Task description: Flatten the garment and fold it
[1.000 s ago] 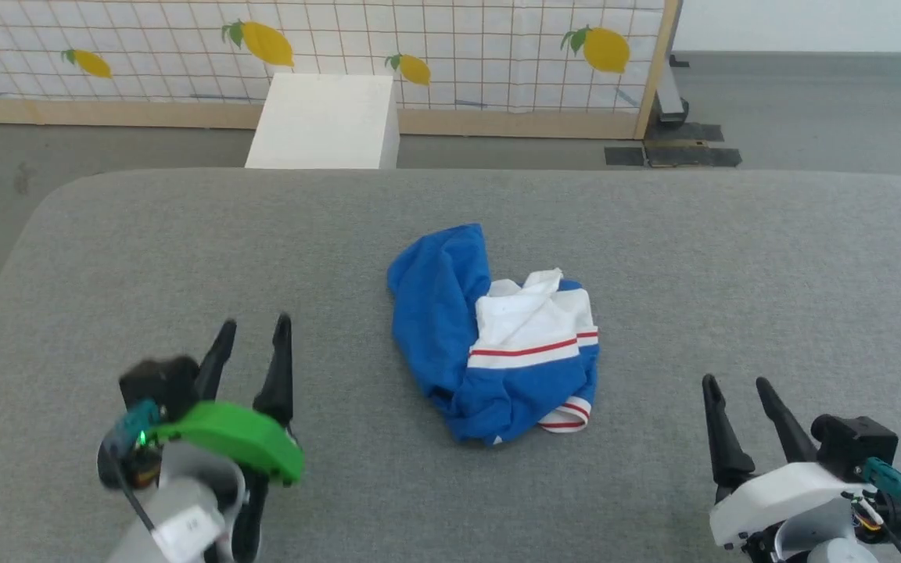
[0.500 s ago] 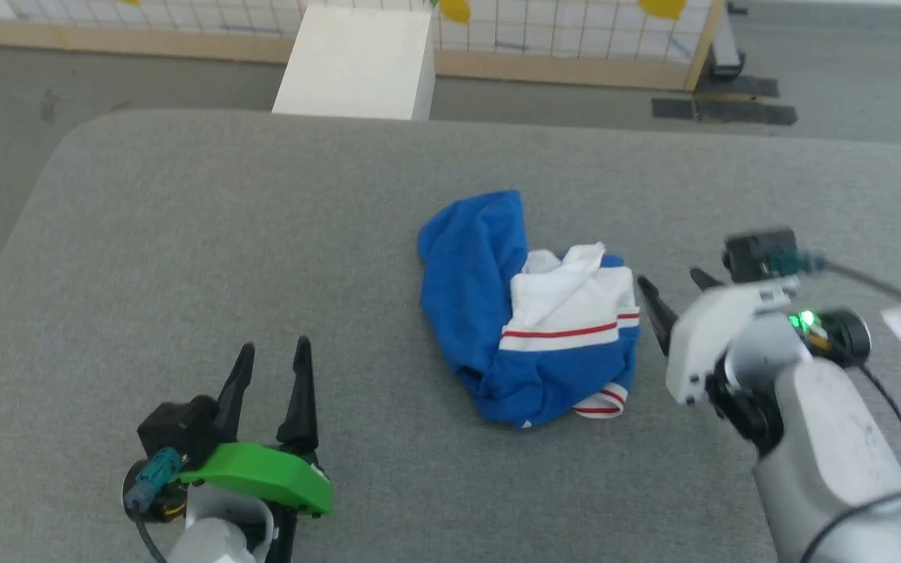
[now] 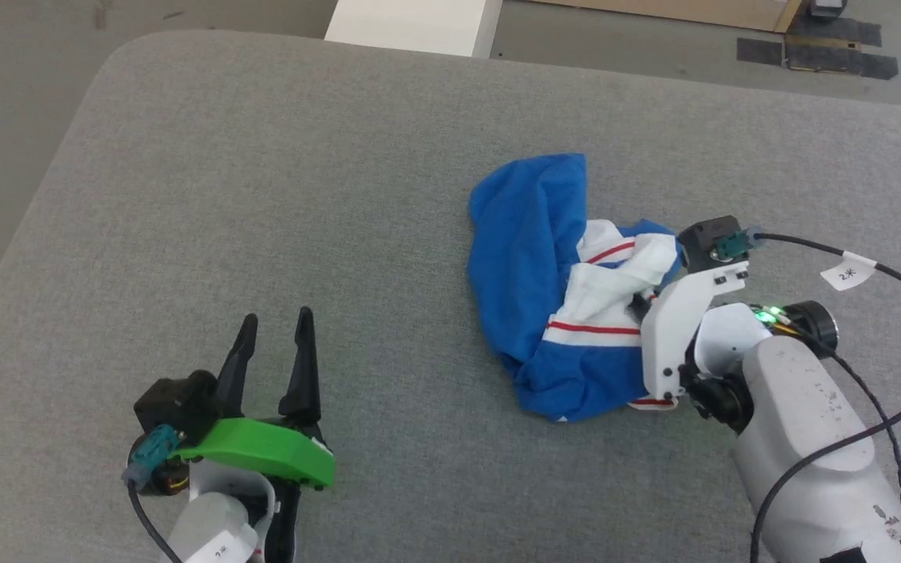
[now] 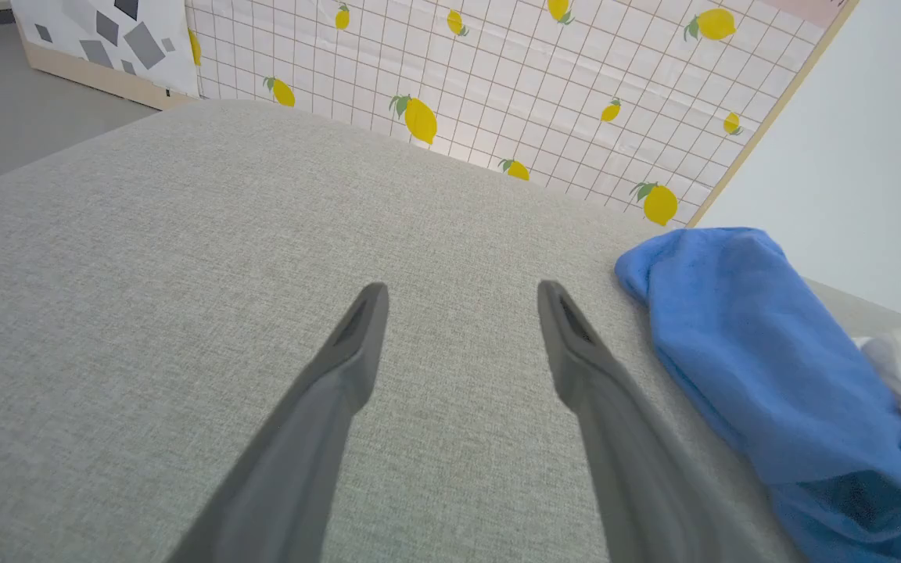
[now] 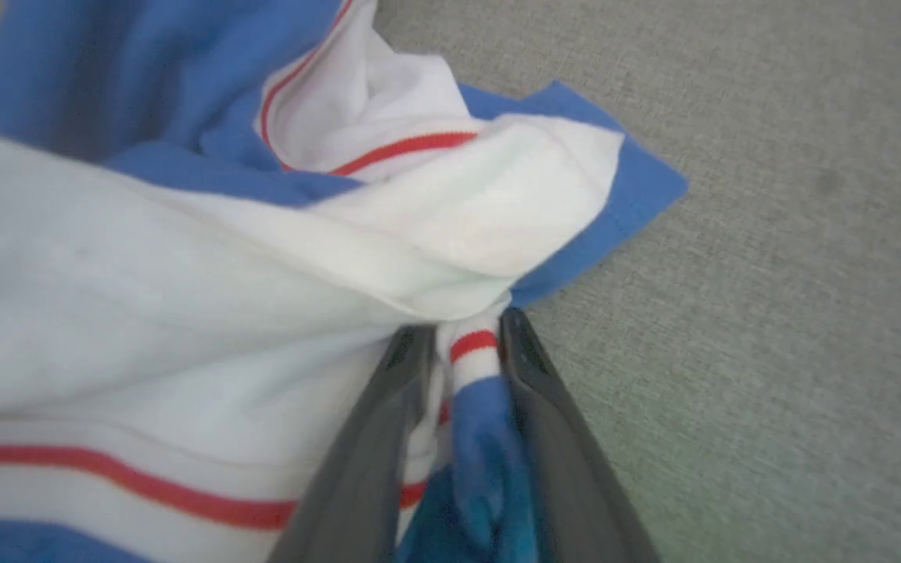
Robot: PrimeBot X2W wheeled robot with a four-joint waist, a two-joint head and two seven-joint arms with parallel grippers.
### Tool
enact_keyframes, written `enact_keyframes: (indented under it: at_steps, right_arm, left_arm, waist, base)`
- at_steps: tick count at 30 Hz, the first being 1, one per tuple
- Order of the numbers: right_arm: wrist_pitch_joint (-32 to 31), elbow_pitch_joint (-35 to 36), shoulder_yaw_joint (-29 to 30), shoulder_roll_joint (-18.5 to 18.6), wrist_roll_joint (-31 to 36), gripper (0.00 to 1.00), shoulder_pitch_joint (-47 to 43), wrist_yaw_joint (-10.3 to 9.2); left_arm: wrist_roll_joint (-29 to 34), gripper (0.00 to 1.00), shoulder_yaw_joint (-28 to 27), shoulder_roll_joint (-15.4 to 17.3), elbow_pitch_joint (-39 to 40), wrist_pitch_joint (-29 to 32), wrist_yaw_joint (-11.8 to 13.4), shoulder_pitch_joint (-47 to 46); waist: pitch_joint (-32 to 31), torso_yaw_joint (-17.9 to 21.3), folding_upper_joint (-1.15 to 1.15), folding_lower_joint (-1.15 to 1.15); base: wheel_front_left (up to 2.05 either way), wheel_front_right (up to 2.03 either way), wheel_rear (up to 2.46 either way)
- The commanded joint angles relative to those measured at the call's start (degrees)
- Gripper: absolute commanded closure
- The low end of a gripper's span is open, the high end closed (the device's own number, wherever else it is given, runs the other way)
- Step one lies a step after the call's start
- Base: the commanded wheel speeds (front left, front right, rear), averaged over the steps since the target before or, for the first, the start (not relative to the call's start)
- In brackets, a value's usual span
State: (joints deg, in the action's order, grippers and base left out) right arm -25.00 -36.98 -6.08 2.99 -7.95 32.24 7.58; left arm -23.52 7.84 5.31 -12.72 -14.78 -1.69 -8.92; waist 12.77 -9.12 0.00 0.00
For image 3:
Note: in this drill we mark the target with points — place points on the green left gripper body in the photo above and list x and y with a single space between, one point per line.
263 450

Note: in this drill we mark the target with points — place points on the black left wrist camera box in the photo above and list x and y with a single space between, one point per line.
177 403

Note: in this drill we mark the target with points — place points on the white rectangular box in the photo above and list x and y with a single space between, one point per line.
411 23

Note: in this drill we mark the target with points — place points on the long black floor tape patch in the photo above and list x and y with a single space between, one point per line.
849 61

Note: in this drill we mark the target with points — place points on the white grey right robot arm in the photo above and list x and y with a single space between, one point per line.
795 422

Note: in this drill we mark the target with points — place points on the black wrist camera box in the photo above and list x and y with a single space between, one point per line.
707 238
177 403

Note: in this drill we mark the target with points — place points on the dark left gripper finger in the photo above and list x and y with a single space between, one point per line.
238 363
303 375

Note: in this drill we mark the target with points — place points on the black device on floor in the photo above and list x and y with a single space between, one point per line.
826 8

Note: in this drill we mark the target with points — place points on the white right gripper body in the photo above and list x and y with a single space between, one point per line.
665 344

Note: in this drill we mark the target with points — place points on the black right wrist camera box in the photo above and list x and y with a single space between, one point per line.
707 238

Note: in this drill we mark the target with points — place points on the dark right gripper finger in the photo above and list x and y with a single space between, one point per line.
641 306

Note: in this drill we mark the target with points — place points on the blue white red-striped shirt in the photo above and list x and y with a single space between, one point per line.
525 258

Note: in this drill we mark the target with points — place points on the small black floor tape patch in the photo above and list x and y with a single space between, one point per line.
759 51

